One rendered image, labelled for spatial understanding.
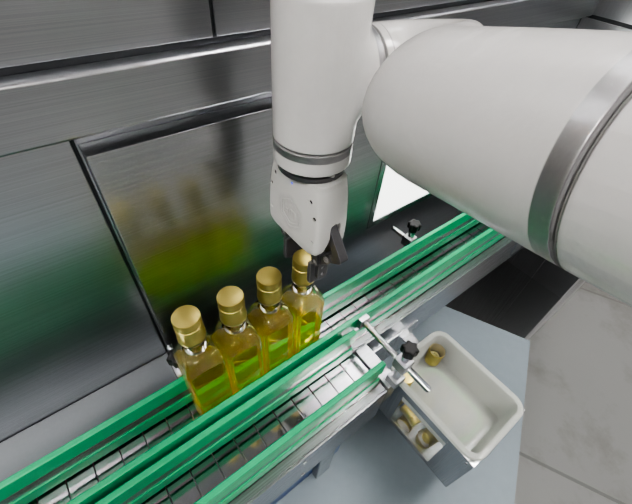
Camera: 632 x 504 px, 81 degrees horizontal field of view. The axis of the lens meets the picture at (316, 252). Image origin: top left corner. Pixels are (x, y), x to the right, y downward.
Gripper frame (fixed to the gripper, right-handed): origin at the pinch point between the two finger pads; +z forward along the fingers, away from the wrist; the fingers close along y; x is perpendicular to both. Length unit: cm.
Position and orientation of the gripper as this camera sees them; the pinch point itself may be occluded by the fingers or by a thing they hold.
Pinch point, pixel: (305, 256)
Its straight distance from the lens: 51.3
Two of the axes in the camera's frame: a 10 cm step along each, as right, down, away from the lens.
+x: 7.8, -4.1, 4.7
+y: 6.2, 6.0, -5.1
